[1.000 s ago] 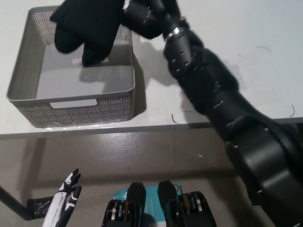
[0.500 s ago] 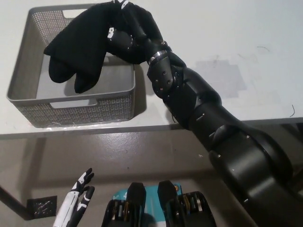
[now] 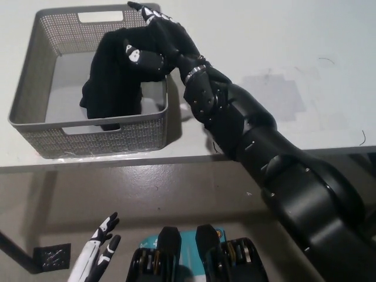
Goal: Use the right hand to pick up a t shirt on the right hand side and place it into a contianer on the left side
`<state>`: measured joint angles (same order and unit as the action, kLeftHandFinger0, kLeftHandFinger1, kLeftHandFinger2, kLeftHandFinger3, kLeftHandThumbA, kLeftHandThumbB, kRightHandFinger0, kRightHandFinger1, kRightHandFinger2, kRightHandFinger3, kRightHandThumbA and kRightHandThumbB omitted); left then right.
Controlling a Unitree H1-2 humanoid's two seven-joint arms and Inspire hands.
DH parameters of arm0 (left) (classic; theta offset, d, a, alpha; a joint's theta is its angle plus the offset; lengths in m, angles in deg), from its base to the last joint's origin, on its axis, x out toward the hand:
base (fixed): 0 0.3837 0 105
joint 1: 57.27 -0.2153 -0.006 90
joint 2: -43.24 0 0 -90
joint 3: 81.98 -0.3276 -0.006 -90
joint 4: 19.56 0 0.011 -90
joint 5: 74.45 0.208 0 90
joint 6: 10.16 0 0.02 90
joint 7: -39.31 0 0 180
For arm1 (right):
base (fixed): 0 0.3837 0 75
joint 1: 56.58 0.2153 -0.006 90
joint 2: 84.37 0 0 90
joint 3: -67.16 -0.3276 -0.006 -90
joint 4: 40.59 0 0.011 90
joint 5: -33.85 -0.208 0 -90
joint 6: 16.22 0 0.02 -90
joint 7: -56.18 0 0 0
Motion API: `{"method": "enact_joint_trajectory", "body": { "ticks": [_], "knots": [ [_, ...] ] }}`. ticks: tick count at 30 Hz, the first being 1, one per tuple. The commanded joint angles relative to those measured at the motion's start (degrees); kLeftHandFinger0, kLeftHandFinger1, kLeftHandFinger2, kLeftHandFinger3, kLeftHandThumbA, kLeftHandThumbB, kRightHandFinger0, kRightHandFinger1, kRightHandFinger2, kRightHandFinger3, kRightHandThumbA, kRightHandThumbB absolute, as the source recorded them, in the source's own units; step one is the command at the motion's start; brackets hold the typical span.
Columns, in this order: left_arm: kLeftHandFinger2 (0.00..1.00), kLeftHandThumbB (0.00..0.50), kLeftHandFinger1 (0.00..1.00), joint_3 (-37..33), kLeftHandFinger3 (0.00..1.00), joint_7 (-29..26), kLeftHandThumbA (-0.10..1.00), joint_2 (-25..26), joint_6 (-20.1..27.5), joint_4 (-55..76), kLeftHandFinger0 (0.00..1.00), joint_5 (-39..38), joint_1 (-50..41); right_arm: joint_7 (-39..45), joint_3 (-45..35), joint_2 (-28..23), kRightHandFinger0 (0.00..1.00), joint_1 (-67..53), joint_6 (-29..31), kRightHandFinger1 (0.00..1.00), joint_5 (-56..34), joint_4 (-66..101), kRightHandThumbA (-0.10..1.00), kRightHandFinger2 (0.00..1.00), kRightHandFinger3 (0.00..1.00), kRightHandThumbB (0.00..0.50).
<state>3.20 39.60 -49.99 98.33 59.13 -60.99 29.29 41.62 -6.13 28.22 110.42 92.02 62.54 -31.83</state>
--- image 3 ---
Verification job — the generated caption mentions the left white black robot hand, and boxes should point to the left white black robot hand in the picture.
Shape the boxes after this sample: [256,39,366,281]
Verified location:
[67,211,122,282]

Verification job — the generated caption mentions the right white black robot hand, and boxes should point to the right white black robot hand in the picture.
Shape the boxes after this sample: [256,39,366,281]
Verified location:
[122,1,207,82]

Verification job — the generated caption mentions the black t-shirt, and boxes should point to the black t-shirt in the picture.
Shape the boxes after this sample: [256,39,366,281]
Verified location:
[78,26,169,132]

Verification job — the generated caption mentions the black table foot plate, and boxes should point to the black table foot plate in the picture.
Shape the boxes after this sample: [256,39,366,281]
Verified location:
[32,243,72,271]

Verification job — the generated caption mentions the black robot body block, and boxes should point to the black robot body block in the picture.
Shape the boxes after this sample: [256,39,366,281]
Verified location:
[126,226,183,282]
[196,224,267,282]

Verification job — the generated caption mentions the grey perforated plastic basket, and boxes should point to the grey perforated plastic basket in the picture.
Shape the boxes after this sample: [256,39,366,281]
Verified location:
[8,2,169,159]

